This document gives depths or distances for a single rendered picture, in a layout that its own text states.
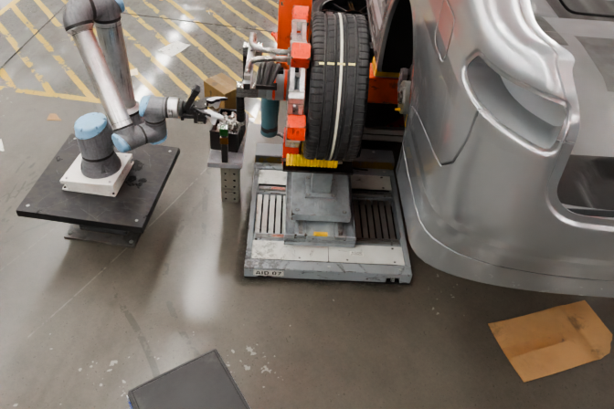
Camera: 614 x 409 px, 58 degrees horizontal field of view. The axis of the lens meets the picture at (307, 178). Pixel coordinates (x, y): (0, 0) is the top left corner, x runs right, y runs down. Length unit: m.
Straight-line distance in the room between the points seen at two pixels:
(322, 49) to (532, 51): 1.05
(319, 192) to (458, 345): 1.00
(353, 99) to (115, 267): 1.46
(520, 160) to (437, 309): 1.45
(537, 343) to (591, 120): 1.06
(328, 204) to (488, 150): 1.46
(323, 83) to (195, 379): 1.21
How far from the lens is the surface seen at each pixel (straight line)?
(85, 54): 2.51
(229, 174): 3.05
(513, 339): 2.88
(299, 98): 2.29
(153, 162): 3.02
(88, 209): 2.82
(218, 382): 2.14
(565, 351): 2.95
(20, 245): 3.18
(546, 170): 1.55
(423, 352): 2.70
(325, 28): 2.37
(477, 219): 1.69
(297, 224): 2.85
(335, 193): 2.93
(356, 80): 2.27
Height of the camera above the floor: 2.23
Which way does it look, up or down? 42 degrees down
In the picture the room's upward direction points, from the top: 6 degrees clockwise
